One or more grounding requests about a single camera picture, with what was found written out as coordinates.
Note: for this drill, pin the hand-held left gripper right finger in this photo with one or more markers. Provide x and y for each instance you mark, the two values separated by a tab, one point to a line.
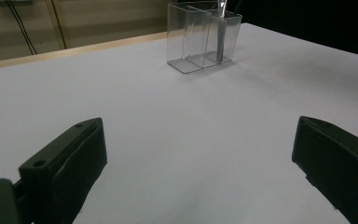
338	161

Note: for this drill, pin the black curtain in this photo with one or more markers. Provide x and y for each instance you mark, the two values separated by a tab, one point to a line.
307	18

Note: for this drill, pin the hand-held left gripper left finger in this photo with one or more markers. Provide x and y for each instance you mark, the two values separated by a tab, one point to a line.
68	168

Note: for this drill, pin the clear plastic organizer box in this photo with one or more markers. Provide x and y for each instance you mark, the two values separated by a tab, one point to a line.
192	40

